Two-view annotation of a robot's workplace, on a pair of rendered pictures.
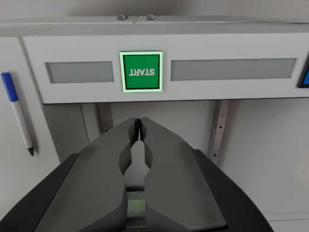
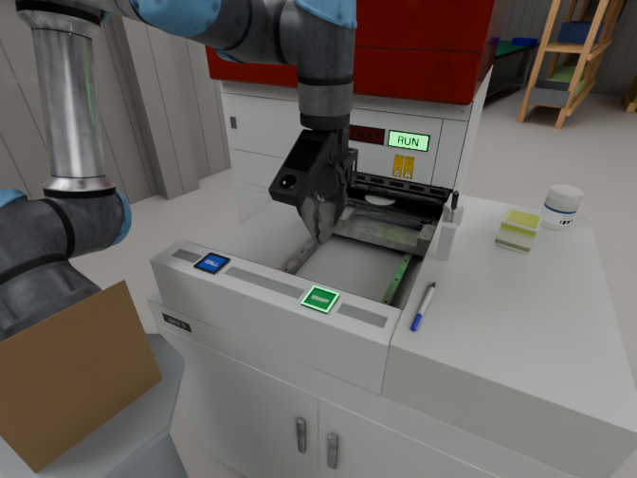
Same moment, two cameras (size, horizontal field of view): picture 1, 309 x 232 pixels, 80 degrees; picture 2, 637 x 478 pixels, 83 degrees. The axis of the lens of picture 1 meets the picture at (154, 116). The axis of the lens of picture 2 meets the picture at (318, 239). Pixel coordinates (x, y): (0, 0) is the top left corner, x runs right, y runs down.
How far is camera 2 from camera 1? 0.50 m
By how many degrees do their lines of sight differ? 30
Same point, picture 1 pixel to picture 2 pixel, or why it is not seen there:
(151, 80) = (317, 293)
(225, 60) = (264, 288)
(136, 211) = (395, 230)
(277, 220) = not seen: hidden behind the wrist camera
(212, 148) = (300, 257)
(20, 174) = (458, 276)
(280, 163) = (252, 230)
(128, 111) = not seen: hidden behind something
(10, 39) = (394, 344)
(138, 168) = (378, 267)
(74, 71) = (366, 318)
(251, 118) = not seen: hidden behind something
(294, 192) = (248, 207)
